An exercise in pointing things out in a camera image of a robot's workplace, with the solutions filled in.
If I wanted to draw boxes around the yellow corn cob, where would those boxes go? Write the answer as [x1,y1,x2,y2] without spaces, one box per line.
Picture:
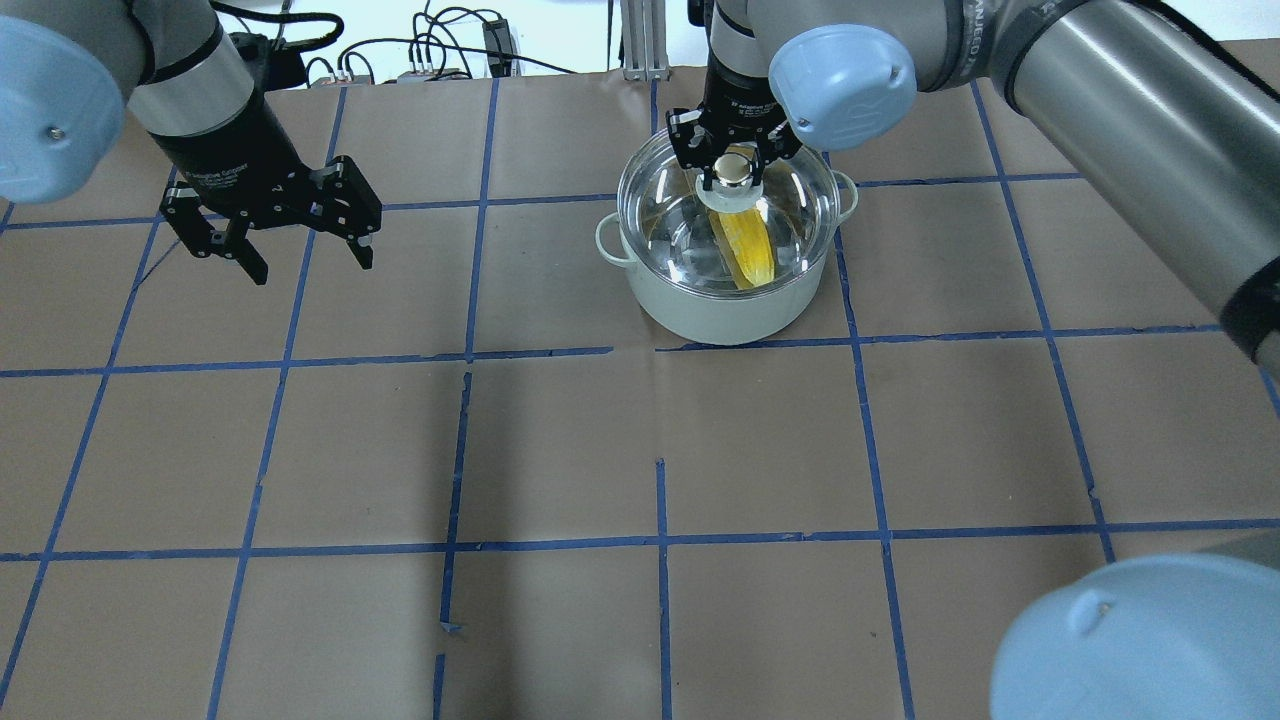
[708,206,777,290]

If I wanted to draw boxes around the black power adapter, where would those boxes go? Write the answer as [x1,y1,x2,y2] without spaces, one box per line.
[481,18,517,78]

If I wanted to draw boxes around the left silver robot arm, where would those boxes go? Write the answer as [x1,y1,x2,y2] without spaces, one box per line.
[1,1,383,284]

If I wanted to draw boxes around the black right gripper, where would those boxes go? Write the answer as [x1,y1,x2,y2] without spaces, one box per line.
[667,70,806,193]

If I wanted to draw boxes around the aluminium frame post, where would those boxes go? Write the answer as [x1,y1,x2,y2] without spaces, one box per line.
[617,1,671,82]

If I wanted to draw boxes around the pale green steel pot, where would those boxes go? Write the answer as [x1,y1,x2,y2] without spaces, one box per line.
[594,132,860,346]

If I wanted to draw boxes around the glass pot lid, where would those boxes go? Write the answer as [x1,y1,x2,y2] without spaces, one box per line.
[605,135,859,299]

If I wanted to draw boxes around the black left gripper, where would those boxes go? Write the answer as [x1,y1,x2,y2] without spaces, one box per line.
[160,95,383,286]

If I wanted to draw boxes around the usb hub strip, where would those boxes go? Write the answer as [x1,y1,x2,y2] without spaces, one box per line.
[393,67,474,85]

